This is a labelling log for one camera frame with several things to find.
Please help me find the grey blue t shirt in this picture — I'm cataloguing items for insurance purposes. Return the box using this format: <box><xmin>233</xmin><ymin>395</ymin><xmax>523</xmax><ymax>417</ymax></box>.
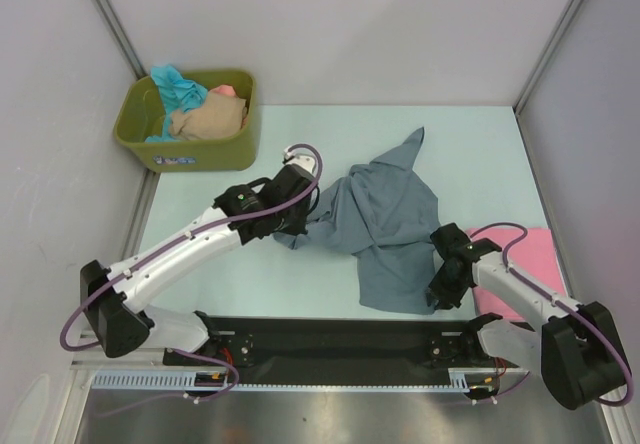
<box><xmin>305</xmin><ymin>128</ymin><xmax>440</xmax><ymax>315</ymax></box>

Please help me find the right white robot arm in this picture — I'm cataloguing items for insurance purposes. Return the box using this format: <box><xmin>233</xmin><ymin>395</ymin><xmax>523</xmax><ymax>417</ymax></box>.
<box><xmin>426</xmin><ymin>223</ymin><xmax>635</xmax><ymax>410</ymax></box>

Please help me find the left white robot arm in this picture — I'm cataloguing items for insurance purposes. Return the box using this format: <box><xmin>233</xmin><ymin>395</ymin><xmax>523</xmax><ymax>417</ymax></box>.
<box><xmin>81</xmin><ymin>155</ymin><xmax>319</xmax><ymax>364</ymax></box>

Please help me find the folded pink t shirt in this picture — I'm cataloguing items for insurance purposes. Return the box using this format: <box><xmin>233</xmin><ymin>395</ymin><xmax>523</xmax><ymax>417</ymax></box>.
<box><xmin>466</xmin><ymin>224</ymin><xmax>567</xmax><ymax>322</ymax></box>

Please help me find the beige t shirt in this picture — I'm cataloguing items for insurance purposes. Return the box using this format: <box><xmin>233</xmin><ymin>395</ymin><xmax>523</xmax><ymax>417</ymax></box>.
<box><xmin>168</xmin><ymin>92</ymin><xmax>246</xmax><ymax>141</ymax></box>

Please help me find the salmon pink t shirt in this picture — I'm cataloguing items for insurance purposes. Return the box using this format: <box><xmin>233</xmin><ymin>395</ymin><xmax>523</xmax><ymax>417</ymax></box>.
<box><xmin>210</xmin><ymin>85</ymin><xmax>237</xmax><ymax>98</ymax></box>

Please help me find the turquoise t shirt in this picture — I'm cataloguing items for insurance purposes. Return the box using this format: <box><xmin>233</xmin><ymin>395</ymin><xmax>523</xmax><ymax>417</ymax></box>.
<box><xmin>145</xmin><ymin>65</ymin><xmax>208</xmax><ymax>143</ymax></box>

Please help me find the olive green plastic bin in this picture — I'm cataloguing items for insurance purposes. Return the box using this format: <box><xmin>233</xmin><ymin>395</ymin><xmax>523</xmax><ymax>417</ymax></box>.
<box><xmin>113</xmin><ymin>68</ymin><xmax>261</xmax><ymax>173</ymax></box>

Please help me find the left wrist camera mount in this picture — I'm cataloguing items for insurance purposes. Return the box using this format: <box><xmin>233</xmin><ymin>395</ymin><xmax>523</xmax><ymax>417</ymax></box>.
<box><xmin>283</xmin><ymin>148</ymin><xmax>317</xmax><ymax>175</ymax></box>

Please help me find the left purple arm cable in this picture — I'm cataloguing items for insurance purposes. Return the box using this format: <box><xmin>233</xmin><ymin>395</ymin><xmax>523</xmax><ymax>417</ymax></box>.
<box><xmin>59</xmin><ymin>142</ymin><xmax>325</xmax><ymax>406</ymax></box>

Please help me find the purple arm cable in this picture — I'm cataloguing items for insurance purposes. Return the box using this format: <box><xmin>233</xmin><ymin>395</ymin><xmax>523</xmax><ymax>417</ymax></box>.
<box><xmin>59</xmin><ymin>142</ymin><xmax>325</xmax><ymax>406</ymax></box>
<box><xmin>467</xmin><ymin>221</ymin><xmax>632</xmax><ymax>408</ymax></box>

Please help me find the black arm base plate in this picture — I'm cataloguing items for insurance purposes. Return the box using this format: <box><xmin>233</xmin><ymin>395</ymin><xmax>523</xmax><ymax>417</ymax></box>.
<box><xmin>99</xmin><ymin>313</ymin><xmax>501</xmax><ymax>386</ymax></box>

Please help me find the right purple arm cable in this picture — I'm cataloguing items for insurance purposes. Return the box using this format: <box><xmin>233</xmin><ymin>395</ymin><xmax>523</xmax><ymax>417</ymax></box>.
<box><xmin>467</xmin><ymin>221</ymin><xmax>632</xmax><ymax>408</ymax></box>

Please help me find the right aluminium corner post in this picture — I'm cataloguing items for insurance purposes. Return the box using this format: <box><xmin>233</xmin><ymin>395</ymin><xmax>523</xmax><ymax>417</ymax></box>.
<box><xmin>512</xmin><ymin>0</ymin><xmax>586</xmax><ymax>117</ymax></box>

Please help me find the aluminium corner post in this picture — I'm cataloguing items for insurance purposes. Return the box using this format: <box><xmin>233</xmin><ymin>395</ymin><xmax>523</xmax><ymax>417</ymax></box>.
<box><xmin>512</xmin><ymin>0</ymin><xmax>586</xmax><ymax>117</ymax></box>
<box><xmin>91</xmin><ymin>0</ymin><xmax>147</xmax><ymax>79</ymax></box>

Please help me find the blue slotted cable duct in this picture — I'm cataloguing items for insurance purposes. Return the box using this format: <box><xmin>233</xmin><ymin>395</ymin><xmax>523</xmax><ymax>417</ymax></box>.
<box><xmin>91</xmin><ymin>370</ymin><xmax>497</xmax><ymax>393</ymax></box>

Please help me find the aluminium front rail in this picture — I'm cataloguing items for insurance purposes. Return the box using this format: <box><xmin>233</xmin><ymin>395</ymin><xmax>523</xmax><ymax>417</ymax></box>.
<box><xmin>73</xmin><ymin>330</ymin><xmax>512</xmax><ymax>372</ymax></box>

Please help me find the left aluminium corner post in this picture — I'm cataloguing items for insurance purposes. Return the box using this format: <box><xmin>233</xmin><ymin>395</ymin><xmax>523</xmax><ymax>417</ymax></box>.
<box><xmin>91</xmin><ymin>0</ymin><xmax>147</xmax><ymax>79</ymax></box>

